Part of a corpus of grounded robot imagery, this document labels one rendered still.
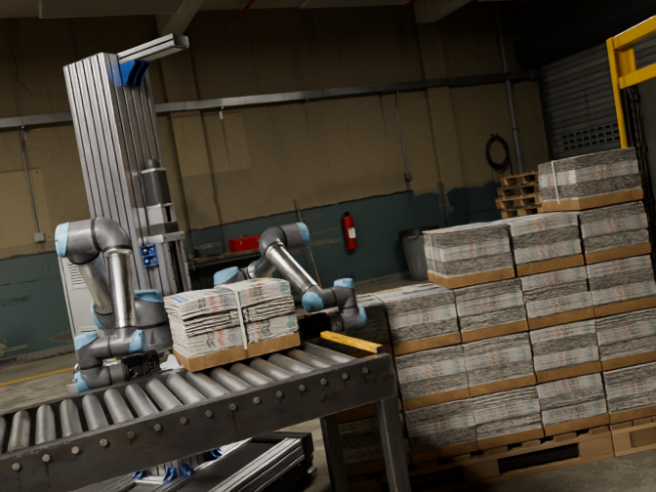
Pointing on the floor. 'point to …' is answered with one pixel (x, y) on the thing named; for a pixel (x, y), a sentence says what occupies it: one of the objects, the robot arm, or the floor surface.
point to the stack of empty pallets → (526, 189)
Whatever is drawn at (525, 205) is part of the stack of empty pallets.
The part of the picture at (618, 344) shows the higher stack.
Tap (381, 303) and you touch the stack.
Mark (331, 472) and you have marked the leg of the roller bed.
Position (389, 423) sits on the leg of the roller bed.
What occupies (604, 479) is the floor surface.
